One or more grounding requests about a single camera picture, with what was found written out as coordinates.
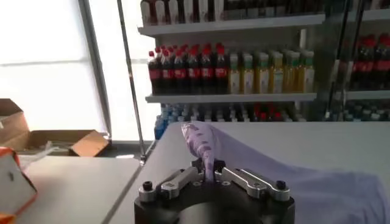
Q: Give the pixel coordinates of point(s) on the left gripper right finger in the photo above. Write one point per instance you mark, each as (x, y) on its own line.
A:
(253, 185)

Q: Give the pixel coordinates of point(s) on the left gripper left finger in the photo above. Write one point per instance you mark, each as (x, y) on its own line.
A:
(173, 185)

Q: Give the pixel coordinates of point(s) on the purple printed T-shirt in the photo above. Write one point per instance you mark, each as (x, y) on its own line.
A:
(304, 194)

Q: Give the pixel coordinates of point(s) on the blue plastic water bottle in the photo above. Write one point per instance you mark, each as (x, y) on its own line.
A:
(160, 128)

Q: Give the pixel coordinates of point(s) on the white side table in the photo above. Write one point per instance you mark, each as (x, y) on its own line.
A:
(85, 188)

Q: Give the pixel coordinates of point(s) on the grey metal shelf rack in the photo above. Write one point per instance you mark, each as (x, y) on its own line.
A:
(228, 98)
(365, 95)

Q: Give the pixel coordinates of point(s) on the open brown cardboard box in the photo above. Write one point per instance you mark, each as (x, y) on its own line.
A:
(88, 143)

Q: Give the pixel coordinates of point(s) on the yellow juice bottle green label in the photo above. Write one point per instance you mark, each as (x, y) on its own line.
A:
(247, 80)
(262, 80)
(234, 80)
(276, 79)
(291, 79)
(306, 79)

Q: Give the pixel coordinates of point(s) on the red cap cola bottle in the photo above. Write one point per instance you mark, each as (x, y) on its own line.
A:
(383, 65)
(166, 74)
(193, 73)
(207, 73)
(364, 67)
(154, 74)
(180, 74)
(221, 73)

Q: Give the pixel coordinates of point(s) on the thin metal pole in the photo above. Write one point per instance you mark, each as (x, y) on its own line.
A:
(131, 79)

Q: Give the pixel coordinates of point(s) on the clear plastic bag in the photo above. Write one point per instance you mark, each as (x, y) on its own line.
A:
(36, 155)

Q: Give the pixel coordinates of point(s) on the white orange carton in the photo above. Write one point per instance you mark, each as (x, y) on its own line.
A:
(15, 185)

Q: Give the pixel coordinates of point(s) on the orange fabric bag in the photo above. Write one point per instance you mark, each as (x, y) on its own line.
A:
(6, 219)

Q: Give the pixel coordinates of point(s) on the thick grey window post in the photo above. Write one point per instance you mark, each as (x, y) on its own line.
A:
(97, 70)

